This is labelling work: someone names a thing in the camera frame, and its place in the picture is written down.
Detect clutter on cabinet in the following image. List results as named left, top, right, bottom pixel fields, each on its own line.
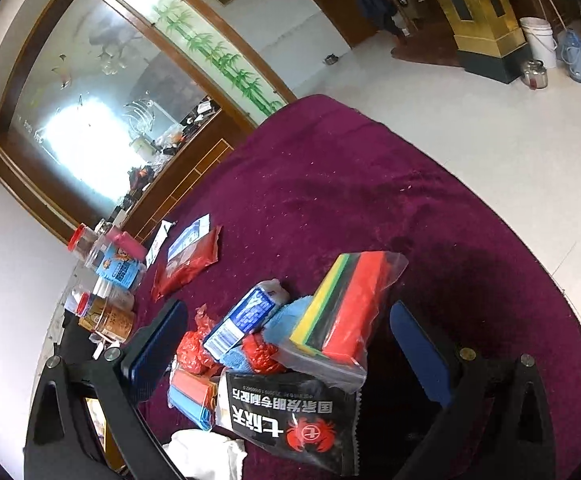
left=115, top=100, right=221, bottom=211

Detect wooden cabinet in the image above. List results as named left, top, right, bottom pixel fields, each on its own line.
left=113, top=105, right=251, bottom=241

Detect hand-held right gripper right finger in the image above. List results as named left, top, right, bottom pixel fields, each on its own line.
left=389, top=300, right=556, bottom=480

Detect white towel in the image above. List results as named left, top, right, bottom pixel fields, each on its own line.
left=163, top=427, right=248, bottom=480

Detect white green paper leaflets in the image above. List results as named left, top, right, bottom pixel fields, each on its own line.
left=145, top=219, right=172, bottom=266

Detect brown label plastic jar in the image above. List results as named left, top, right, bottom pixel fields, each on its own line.
left=89, top=304, right=136, bottom=343

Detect light blue water jug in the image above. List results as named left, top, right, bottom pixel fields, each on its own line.
left=556, top=29, right=581, bottom=83

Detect white plastic bucket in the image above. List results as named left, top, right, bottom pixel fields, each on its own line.
left=519, top=16, right=558, bottom=68

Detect blue white flat packet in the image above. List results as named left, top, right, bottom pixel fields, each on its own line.
left=167, top=214, right=212, bottom=262

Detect red lid clear jar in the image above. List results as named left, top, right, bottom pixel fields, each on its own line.
left=67, top=225, right=102, bottom=261

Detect small blue tissue packet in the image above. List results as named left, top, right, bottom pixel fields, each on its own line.
left=203, top=280, right=291, bottom=361

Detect colourful sponge pack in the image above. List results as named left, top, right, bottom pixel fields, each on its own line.
left=275, top=250, right=410, bottom=393

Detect dark hanging coat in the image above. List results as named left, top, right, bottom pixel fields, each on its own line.
left=355, top=0, right=406, bottom=41

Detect maroon tablecloth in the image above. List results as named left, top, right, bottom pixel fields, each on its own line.
left=35, top=95, right=581, bottom=480

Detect metal kettle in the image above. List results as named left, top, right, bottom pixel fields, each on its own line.
left=521, top=59, right=549, bottom=90

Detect blue label clear jar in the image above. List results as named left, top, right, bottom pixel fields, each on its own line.
left=84, top=232, right=147, bottom=292

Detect red foil packet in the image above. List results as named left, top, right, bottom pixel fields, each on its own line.
left=151, top=225, right=224, bottom=302

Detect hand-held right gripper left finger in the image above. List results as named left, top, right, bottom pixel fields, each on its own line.
left=23, top=299, right=190, bottom=480

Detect black snack packet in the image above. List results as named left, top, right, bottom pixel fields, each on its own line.
left=214, top=367, right=366, bottom=477

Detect bamboo print glass panel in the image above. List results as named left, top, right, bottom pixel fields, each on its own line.
left=83, top=0, right=288, bottom=126

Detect brown floor mat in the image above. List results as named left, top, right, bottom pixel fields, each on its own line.
left=390, top=35, right=463, bottom=68

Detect brown wooden door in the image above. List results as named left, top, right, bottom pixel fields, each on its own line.
left=285, top=0, right=377, bottom=52

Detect light blue cloth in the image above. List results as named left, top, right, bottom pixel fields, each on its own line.
left=218, top=295, right=313, bottom=368

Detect gold black pillar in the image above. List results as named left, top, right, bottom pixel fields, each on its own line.
left=410, top=0, right=528, bottom=83

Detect wooden glass partition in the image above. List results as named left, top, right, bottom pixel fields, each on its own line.
left=0, top=0, right=301, bottom=246

